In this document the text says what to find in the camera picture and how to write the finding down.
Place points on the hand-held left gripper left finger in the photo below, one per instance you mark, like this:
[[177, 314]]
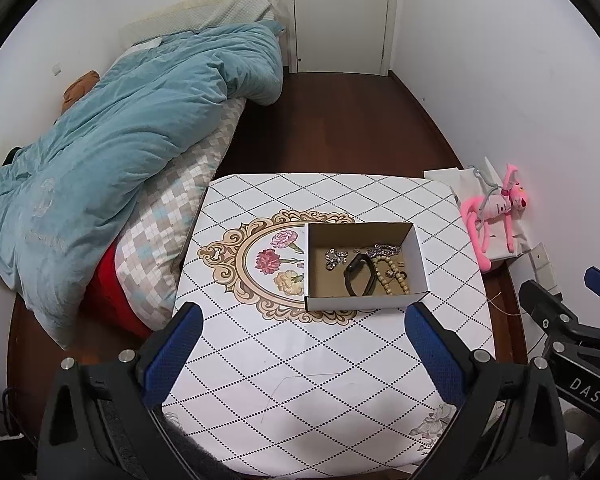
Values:
[[172, 355]]

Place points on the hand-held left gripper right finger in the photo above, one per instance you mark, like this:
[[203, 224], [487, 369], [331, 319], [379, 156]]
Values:
[[435, 355]]

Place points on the black smart band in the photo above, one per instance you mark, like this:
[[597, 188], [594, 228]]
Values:
[[352, 277]]

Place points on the cardboard box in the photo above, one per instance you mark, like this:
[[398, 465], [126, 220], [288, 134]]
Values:
[[325, 285]]

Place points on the red cloth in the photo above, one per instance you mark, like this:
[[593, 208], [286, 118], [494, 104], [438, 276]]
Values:
[[105, 290]]

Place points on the white diamond-patterned tablecloth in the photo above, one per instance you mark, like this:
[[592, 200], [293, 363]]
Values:
[[330, 360]]

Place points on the pink plush toy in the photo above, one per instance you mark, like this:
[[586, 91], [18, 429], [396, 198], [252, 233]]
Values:
[[497, 207]]

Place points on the grey clothes hanger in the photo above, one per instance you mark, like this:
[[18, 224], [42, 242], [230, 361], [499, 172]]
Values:
[[482, 187]]

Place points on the checkered mattress cover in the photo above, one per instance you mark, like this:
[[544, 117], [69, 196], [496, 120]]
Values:
[[180, 210]]

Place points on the white paper bag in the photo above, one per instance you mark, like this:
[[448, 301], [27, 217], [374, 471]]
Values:
[[450, 180]]

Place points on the light blue quilt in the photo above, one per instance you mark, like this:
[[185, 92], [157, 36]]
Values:
[[130, 135]]

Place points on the brown plush toy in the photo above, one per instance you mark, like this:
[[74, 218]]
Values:
[[80, 87]]

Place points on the cream pillows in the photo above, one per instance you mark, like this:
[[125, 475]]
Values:
[[215, 10]]

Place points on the white door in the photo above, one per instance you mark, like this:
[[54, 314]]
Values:
[[342, 15]]

